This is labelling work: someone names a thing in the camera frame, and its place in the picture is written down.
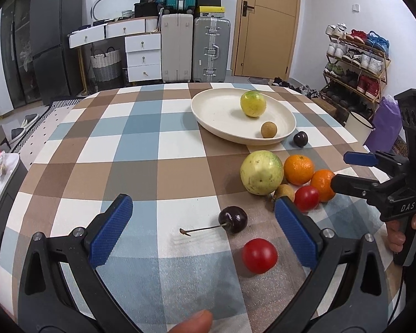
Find yellow-green round citrus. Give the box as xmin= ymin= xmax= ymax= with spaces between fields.
xmin=240 ymin=90 xmax=266 ymax=117

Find black storage box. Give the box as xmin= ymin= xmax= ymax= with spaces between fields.
xmin=134 ymin=3 xmax=159 ymax=18

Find red cherry tomato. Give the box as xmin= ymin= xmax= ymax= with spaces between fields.
xmin=294 ymin=185 xmax=320 ymax=213
xmin=242 ymin=238 xmax=278 ymax=274

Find white desk with drawers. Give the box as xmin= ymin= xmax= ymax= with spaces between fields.
xmin=67 ymin=17 xmax=162 ymax=50

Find scattered black shoes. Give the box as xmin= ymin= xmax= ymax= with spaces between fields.
xmin=270 ymin=76 xmax=320 ymax=98

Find wooden door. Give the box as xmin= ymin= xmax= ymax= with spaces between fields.
xmin=232 ymin=0 xmax=301 ymax=79

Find wooden shoe rack with shoes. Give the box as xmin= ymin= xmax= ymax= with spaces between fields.
xmin=322 ymin=24 xmax=390 ymax=117

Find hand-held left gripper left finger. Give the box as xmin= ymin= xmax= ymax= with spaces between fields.
xmin=18 ymin=194 xmax=143 ymax=333

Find dark cherry with stem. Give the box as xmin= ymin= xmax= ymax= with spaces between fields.
xmin=179 ymin=206 xmax=248 ymax=238

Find white enamel bucket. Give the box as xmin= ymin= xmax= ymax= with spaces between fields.
xmin=344 ymin=110 xmax=374 ymax=143

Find white drawer cabinet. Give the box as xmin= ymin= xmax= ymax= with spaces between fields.
xmin=125 ymin=34 xmax=162 ymax=82

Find woven laundry basket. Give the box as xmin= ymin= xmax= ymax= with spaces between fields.
xmin=90 ymin=49 xmax=123 ymax=84

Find white oval hoop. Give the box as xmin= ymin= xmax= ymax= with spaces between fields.
xmin=92 ymin=0 xmax=141 ymax=21

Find person's left hand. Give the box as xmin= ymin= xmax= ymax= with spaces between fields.
xmin=168 ymin=310 xmax=214 ymax=333

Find beige suitcase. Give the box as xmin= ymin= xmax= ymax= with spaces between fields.
xmin=160 ymin=13 xmax=194 ymax=83

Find large pale green guava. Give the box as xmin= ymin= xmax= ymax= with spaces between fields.
xmin=240 ymin=150 xmax=284 ymax=195

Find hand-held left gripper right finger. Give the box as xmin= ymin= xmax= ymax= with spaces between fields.
xmin=274 ymin=196 xmax=400 ymax=333

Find silver suitcase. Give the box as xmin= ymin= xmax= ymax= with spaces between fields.
xmin=192 ymin=16 xmax=231 ymax=83

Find yellow and black box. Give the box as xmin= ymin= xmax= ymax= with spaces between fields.
xmin=195 ymin=6 xmax=226 ymax=18

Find orange tangerine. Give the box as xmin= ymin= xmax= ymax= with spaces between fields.
xmin=283 ymin=155 xmax=314 ymax=185
xmin=310 ymin=169 xmax=337 ymax=202

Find cream round plate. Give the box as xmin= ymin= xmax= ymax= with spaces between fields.
xmin=191 ymin=88 xmax=296 ymax=145

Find person's right hand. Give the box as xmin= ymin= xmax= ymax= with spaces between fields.
xmin=386 ymin=211 xmax=416 ymax=253

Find purple bag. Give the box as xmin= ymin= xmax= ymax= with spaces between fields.
xmin=364 ymin=95 xmax=403 ymax=154

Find brown cardboard box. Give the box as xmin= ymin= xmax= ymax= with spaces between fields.
xmin=312 ymin=97 xmax=338 ymax=116

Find black glass-door cabinet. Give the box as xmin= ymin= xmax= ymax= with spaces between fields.
xmin=0 ymin=0 xmax=35 ymax=112

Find dark grey refrigerator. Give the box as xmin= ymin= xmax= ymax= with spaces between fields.
xmin=29 ymin=0 xmax=87 ymax=105

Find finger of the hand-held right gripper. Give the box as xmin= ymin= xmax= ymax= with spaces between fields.
xmin=343 ymin=151 xmax=409 ymax=181
xmin=331 ymin=173 xmax=397 ymax=213

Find black and white rug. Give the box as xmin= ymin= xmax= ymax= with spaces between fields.
xmin=10 ymin=96 xmax=85 ymax=153

